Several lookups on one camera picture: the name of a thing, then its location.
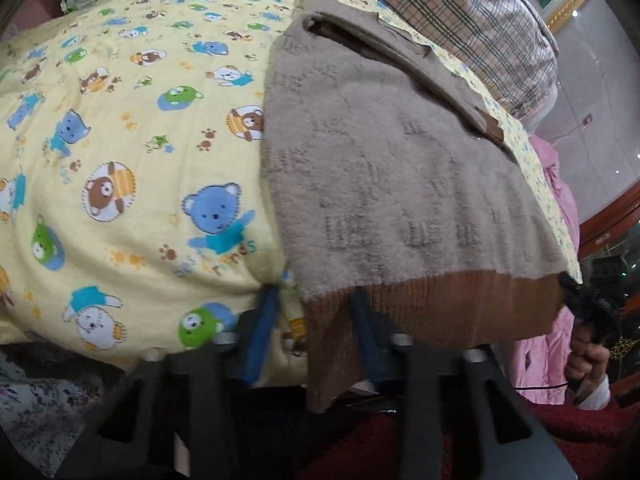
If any gold picture frame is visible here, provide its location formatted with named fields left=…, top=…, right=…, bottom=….
left=544, top=0, right=597, bottom=36

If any tan folded garment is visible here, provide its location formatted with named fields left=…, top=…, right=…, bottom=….
left=292, top=0, right=507, bottom=147

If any wooden cabinet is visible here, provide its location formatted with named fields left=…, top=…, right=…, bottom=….
left=577, top=195, right=640, bottom=406

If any thin black cable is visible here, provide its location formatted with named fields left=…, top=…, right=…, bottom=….
left=512, top=380, right=575, bottom=394

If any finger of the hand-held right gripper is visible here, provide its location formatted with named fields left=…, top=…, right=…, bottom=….
left=557, top=272, right=588, bottom=313

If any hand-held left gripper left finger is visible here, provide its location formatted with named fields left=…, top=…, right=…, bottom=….
left=55, top=285, right=280, bottom=480

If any person's right hand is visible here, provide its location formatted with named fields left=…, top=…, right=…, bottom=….
left=565, top=320, right=612, bottom=387

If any yellow bear printed blanket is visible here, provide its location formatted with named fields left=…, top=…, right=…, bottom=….
left=0, top=0, right=584, bottom=386

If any pink padded jacket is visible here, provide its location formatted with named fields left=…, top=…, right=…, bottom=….
left=510, top=132, right=585, bottom=407

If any floral printed cloth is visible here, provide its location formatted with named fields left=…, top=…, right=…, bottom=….
left=0, top=349, right=128, bottom=477

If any dark red cloth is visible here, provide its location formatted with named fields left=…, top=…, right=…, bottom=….
left=300, top=394, right=640, bottom=480

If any light plaid cloth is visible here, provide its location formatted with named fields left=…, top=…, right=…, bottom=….
left=442, top=0, right=561, bottom=120

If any beige knit sweater brown hem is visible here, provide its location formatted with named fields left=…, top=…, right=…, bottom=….
left=257, top=15, right=568, bottom=415

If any person's right forearm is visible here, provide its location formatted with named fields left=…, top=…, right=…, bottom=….
left=574, top=374, right=613, bottom=412

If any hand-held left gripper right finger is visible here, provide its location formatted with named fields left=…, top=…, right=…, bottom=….
left=349, top=290, right=576, bottom=480

